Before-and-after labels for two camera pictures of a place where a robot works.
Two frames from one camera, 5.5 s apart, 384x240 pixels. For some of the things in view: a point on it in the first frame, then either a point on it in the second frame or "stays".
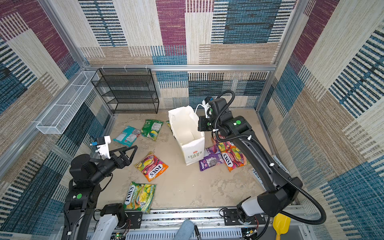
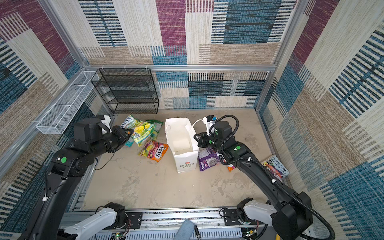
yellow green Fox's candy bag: [139, 197] -> [142, 130]
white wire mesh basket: [58, 117] stays
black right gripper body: [206, 124] -> [207, 141]
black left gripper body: [119, 164] -> [118, 137]
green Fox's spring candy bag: [151, 128] stays
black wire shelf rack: [128, 91] stays
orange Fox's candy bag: [151, 167] -> [153, 150]
